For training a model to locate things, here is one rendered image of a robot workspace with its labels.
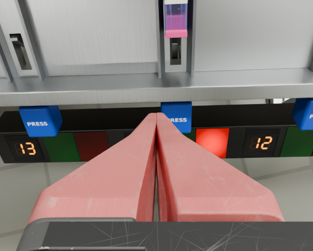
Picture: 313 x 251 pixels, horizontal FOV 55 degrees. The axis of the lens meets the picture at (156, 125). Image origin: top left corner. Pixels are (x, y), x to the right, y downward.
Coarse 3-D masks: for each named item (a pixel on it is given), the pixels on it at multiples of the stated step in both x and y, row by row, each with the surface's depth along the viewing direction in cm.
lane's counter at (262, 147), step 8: (280, 128) 27; (248, 136) 27; (256, 136) 27; (264, 136) 27; (272, 136) 27; (248, 144) 28; (256, 144) 28; (264, 144) 28; (272, 144) 28; (248, 152) 28; (256, 152) 28; (264, 152) 28; (272, 152) 28
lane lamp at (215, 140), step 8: (208, 128) 27; (216, 128) 27; (224, 128) 27; (200, 136) 27; (208, 136) 27; (216, 136) 27; (224, 136) 27; (200, 144) 28; (208, 144) 28; (216, 144) 28; (224, 144) 28; (216, 152) 28; (224, 152) 28
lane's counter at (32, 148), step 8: (8, 136) 28; (16, 136) 28; (24, 136) 28; (8, 144) 28; (16, 144) 28; (24, 144) 28; (32, 144) 28; (16, 152) 29; (24, 152) 29; (32, 152) 29; (40, 152) 29; (16, 160) 29; (24, 160) 29; (32, 160) 29
